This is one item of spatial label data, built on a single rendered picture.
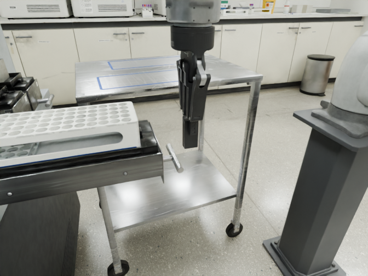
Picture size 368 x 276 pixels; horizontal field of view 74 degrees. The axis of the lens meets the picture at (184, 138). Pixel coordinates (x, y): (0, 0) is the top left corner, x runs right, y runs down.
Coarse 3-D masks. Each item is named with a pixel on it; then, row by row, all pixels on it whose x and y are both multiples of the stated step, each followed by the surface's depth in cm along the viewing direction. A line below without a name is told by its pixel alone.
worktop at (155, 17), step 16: (0, 16) 258; (96, 16) 258; (112, 16) 258; (160, 16) 258; (224, 16) 265; (240, 16) 270; (256, 16) 275; (272, 16) 280; (288, 16) 286; (304, 16) 292; (320, 16) 298; (336, 16) 305
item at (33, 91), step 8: (24, 80) 79; (32, 80) 82; (8, 88) 72; (16, 88) 73; (24, 88) 74; (32, 88) 78; (32, 96) 77; (40, 96) 85; (32, 104) 76; (48, 104) 79
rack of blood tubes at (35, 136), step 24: (0, 120) 41; (24, 120) 41; (48, 120) 42; (72, 120) 41; (96, 120) 41; (120, 120) 41; (0, 144) 36; (24, 144) 42; (48, 144) 45; (72, 144) 45; (96, 144) 45; (120, 144) 42
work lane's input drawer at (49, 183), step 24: (144, 120) 52; (144, 144) 44; (168, 144) 56; (0, 168) 37; (24, 168) 38; (48, 168) 39; (72, 168) 39; (96, 168) 41; (120, 168) 42; (144, 168) 43; (0, 192) 38; (24, 192) 39; (48, 192) 40
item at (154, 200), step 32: (96, 64) 98; (128, 64) 98; (160, 64) 98; (224, 64) 98; (96, 96) 66; (128, 96) 69; (256, 96) 87; (192, 160) 134; (128, 192) 111; (160, 192) 111; (192, 192) 111; (224, 192) 111; (128, 224) 95
